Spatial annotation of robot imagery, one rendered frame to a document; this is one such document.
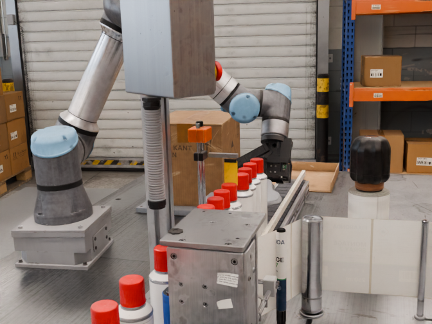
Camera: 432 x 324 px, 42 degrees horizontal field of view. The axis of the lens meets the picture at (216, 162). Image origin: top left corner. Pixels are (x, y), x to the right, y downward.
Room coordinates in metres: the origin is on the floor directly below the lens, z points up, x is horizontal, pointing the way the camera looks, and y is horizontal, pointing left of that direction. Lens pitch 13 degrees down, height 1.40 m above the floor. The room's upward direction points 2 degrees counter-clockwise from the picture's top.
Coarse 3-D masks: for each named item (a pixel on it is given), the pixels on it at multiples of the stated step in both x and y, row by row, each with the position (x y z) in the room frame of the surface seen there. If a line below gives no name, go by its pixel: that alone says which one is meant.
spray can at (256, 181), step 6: (252, 162) 1.34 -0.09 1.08; (252, 168) 1.32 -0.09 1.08; (252, 174) 1.32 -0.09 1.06; (252, 180) 1.32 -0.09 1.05; (258, 180) 1.33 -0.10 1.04; (258, 186) 1.32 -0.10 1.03; (258, 192) 1.32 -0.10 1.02; (258, 198) 1.32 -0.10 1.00; (258, 204) 1.32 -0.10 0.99; (258, 210) 1.31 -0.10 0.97; (258, 234) 1.31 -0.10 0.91
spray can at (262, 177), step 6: (258, 162) 1.36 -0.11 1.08; (258, 168) 1.36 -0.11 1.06; (258, 174) 1.37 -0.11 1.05; (264, 174) 1.37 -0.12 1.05; (264, 180) 1.36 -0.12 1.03; (264, 186) 1.36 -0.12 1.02; (264, 192) 1.36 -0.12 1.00; (264, 198) 1.36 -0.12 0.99; (264, 204) 1.36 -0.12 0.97; (264, 210) 1.36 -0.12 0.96; (264, 222) 1.36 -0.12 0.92; (264, 228) 1.36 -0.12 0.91
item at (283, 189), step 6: (294, 180) 1.93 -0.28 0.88; (276, 186) 1.85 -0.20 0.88; (282, 186) 1.85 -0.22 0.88; (288, 186) 1.85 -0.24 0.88; (300, 186) 1.84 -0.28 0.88; (282, 192) 1.78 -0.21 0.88; (282, 198) 1.71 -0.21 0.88; (294, 198) 1.71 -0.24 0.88; (276, 204) 1.65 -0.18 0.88; (288, 204) 1.64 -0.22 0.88; (270, 210) 1.59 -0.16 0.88; (288, 210) 1.59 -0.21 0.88; (270, 216) 1.54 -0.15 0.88; (282, 216) 1.54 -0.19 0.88; (276, 228) 1.44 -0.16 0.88
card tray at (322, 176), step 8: (296, 168) 2.26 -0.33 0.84; (304, 168) 2.25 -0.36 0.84; (312, 168) 2.24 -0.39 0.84; (320, 168) 2.23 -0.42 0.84; (328, 168) 2.22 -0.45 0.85; (336, 168) 2.12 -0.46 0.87; (296, 176) 2.16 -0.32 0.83; (312, 176) 2.15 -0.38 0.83; (320, 176) 2.15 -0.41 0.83; (328, 176) 2.14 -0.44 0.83; (336, 176) 2.11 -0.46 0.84; (312, 184) 2.03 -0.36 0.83; (320, 184) 2.02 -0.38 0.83; (328, 184) 2.02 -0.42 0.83; (328, 192) 1.93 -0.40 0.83
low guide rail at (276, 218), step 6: (300, 174) 1.87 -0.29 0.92; (300, 180) 1.82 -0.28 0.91; (294, 186) 1.72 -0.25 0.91; (288, 192) 1.66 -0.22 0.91; (294, 192) 1.71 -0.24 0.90; (288, 198) 1.60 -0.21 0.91; (282, 204) 1.53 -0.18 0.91; (276, 210) 1.48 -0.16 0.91; (282, 210) 1.50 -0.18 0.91; (276, 216) 1.43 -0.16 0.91; (270, 222) 1.38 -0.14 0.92; (276, 222) 1.42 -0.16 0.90; (270, 228) 1.34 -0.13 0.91; (264, 234) 1.30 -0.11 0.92
